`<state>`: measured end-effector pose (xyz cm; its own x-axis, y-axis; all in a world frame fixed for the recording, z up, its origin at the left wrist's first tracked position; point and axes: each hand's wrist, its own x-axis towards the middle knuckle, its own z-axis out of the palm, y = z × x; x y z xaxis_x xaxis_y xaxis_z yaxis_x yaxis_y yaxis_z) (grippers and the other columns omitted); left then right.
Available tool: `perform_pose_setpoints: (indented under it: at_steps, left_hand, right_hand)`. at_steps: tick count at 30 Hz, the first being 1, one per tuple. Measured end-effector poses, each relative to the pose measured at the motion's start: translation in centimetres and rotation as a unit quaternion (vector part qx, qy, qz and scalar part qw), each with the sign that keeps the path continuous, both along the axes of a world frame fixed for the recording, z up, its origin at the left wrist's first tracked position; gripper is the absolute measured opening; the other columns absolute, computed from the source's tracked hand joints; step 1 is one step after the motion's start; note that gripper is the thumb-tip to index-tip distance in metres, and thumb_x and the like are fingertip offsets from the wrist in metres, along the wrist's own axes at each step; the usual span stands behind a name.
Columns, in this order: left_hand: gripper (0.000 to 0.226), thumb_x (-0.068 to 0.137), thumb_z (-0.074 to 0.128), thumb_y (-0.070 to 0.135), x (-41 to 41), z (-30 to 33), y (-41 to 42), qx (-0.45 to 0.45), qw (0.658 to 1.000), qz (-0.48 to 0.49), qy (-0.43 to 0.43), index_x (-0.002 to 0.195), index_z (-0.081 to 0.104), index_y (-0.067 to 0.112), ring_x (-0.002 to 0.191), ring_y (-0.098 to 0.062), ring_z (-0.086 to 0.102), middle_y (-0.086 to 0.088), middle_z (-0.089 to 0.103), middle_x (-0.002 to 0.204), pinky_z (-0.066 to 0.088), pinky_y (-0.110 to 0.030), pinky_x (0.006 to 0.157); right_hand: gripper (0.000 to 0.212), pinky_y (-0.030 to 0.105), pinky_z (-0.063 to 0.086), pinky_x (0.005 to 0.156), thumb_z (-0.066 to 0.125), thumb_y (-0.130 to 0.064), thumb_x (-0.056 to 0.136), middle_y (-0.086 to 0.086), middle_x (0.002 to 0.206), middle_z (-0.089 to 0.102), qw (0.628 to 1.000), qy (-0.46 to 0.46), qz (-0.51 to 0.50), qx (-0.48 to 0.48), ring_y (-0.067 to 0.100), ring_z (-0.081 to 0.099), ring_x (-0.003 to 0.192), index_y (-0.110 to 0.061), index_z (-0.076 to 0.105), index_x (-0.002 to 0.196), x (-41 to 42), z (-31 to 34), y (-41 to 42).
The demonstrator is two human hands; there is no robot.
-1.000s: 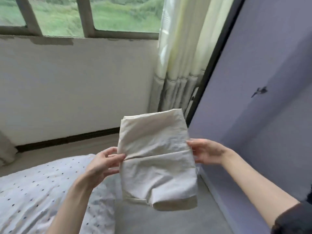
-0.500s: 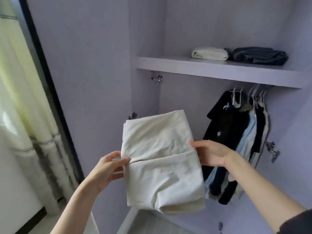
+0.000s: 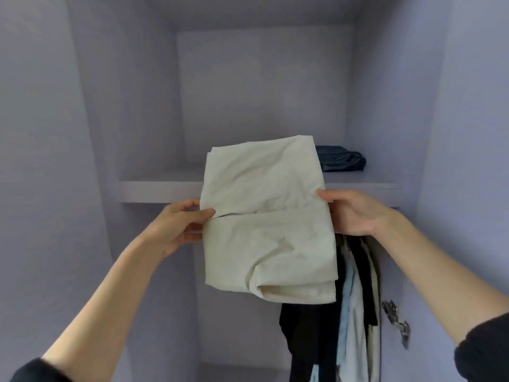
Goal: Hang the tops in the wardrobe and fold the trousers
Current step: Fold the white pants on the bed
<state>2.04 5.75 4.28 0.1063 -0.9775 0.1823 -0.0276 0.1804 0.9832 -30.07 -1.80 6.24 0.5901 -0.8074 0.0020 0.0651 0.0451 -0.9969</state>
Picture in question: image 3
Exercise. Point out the person's right hand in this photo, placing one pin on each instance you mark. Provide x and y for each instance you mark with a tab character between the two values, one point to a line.
358	212

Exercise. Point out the person's left hand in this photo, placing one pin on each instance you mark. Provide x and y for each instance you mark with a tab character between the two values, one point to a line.
175	226

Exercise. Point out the grey wardrobe shelf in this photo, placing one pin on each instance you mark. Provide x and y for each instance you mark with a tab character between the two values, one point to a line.
159	189

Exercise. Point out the blue jeans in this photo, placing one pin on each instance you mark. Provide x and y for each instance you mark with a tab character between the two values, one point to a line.
342	158

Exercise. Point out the black garment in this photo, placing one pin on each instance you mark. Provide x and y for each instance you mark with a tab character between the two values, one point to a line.
366	274

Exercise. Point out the cream printed t-shirt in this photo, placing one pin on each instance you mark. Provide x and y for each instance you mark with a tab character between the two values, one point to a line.
356	338

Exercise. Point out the charcoal black clothes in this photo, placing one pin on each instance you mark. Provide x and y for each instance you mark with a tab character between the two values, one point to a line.
310	338

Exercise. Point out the grey wooden wardrobe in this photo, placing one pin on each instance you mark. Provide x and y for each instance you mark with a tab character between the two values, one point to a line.
254	91

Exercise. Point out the person's left forearm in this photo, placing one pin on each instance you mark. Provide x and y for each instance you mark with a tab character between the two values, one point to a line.
99	314

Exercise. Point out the person's right forearm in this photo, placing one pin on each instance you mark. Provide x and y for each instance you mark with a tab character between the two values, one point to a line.
445	270

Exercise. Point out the person's black right sleeve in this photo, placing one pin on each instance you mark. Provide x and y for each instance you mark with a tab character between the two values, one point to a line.
485	350

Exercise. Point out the person's black sleeve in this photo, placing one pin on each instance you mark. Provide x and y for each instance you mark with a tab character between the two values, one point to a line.
485	350
40	371

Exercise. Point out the person's black left sleeve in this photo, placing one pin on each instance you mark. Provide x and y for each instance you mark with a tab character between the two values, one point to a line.
40	371

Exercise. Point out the metal door hinge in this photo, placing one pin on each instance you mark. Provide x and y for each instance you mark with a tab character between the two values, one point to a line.
396	322

